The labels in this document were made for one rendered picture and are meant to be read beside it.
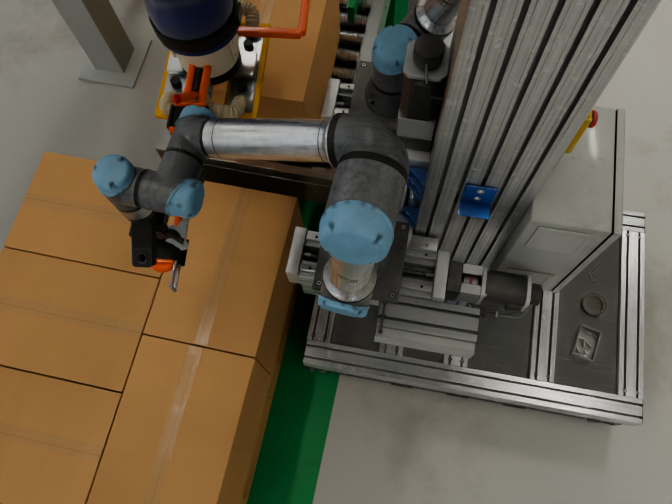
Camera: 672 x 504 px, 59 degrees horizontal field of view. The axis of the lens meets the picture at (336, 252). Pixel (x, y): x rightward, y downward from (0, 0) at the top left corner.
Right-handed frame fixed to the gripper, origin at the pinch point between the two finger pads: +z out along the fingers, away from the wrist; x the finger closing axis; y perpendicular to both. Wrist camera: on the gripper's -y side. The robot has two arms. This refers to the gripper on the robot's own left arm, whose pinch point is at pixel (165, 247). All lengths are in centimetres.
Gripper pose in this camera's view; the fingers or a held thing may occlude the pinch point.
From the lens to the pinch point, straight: 146.2
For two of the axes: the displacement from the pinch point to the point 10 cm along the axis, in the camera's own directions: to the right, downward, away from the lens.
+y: 1.0, -9.4, 3.4
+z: 0.3, 3.4, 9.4
